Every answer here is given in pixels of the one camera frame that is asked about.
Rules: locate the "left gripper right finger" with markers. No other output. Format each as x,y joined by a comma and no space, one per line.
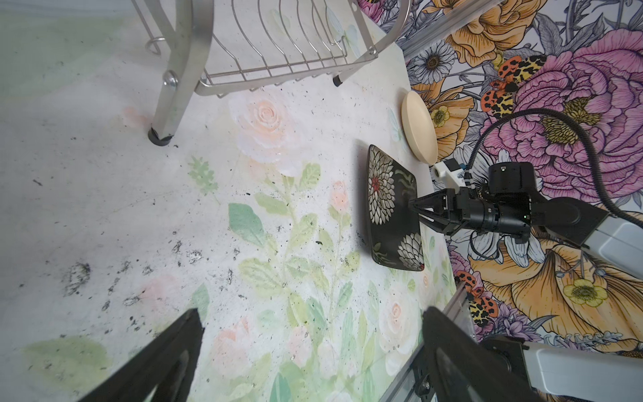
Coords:
461,370

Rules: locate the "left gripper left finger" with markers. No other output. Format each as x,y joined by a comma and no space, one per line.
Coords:
162,371

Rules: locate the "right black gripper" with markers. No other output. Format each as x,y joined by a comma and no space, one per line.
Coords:
501,206

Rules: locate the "dark square floral plate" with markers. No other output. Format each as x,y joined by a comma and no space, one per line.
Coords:
393,227

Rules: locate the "beige round plate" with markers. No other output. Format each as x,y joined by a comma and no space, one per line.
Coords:
419,128

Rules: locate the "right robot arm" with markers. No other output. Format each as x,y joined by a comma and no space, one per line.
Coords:
560,300

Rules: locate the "chrome two-tier dish rack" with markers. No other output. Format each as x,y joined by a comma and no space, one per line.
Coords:
216,48

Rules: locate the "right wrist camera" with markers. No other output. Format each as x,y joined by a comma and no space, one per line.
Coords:
449,174

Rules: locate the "aluminium front rail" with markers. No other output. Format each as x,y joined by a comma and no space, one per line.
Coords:
412,383

